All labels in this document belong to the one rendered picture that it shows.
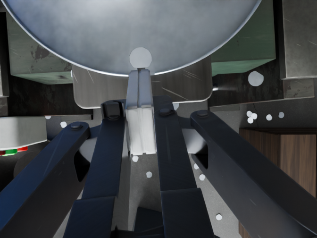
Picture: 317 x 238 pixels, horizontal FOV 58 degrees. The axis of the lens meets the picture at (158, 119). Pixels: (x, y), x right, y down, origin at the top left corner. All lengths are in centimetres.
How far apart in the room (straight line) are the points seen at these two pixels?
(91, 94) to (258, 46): 27
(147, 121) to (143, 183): 95
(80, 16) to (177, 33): 10
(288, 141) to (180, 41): 55
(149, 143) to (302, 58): 36
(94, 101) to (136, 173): 82
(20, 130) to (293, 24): 45
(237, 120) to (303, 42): 66
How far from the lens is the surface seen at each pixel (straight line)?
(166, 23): 30
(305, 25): 50
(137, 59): 29
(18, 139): 50
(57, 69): 45
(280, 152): 79
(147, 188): 110
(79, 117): 107
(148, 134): 16
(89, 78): 30
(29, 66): 46
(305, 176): 83
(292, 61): 48
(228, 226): 118
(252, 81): 45
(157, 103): 17
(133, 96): 16
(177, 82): 29
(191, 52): 29
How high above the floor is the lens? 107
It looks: 88 degrees down
